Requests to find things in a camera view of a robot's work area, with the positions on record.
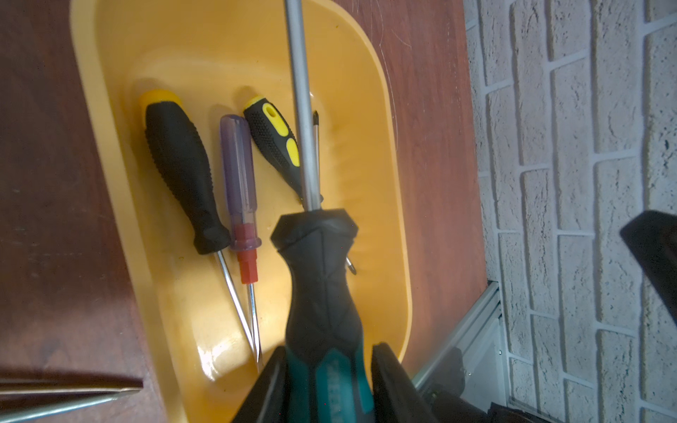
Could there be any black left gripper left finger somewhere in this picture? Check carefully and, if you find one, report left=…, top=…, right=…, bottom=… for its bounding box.
left=231, top=347, right=288, bottom=423

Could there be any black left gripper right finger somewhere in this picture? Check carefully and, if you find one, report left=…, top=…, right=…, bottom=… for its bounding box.
left=371, top=343, right=437, bottom=423

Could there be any green black screwdriver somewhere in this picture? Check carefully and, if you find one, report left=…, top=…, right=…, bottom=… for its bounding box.
left=272, top=1, right=375, bottom=422

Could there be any blue transparent red screwdriver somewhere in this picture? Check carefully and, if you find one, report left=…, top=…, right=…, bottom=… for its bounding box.
left=220, top=115, right=263, bottom=368

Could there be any black yellow stubby screwdriver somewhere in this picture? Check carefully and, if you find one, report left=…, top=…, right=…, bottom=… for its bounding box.
left=242, top=94, right=358, bottom=276

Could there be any black screwdriver yellow cap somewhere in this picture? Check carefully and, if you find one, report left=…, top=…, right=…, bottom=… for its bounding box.
left=139, top=89, right=260, bottom=362

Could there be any orange black long screwdriver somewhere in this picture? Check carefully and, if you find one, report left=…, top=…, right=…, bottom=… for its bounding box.
left=313, top=110, right=320, bottom=179

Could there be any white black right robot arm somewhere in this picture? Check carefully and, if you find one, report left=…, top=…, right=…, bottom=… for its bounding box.
left=620, top=210, right=676, bottom=323

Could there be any black yellow dotted screwdriver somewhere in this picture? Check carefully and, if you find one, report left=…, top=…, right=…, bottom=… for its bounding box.
left=1, top=384, right=141, bottom=396

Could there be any yellow plastic storage box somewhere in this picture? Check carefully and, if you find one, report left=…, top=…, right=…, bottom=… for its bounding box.
left=71, top=1, right=412, bottom=422

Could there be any aluminium front rail frame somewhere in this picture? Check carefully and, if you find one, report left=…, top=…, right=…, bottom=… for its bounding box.
left=413, top=281, right=510, bottom=422

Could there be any yellow handled screwdriver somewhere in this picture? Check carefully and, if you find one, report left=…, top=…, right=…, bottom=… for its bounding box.
left=1, top=391, right=139, bottom=422

